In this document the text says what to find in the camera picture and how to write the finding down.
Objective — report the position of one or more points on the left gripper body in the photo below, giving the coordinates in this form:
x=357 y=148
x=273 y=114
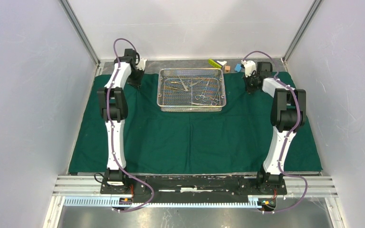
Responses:
x=136 y=75

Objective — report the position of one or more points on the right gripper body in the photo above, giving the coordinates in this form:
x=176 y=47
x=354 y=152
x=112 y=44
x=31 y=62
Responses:
x=250 y=82

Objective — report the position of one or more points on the blue small block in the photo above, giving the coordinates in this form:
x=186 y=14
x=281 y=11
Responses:
x=238 y=68

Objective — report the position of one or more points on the brown wooden cube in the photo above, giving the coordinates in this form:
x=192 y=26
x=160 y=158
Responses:
x=227 y=69

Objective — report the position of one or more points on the metal mesh instrument tray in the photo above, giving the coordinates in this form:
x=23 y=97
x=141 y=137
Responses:
x=171 y=96

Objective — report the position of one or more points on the green surgical cloth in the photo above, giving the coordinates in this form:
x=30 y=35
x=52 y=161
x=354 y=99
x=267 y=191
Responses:
x=236 y=139

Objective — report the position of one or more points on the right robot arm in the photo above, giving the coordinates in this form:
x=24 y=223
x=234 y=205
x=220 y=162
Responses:
x=288 y=114

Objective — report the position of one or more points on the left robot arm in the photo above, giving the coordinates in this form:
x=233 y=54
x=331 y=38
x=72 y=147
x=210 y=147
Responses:
x=114 y=111

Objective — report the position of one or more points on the white small block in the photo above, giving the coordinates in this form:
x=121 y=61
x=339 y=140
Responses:
x=222 y=63

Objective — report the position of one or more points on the steel tweezers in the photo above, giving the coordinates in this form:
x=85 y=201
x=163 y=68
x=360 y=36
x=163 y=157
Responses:
x=185 y=87

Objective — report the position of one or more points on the yellow-green lego brick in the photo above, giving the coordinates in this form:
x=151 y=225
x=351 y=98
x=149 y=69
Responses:
x=215 y=63

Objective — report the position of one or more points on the steel forceps with ring handles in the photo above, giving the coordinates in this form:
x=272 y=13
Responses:
x=203 y=93

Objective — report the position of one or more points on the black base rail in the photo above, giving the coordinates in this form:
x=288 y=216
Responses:
x=192 y=190

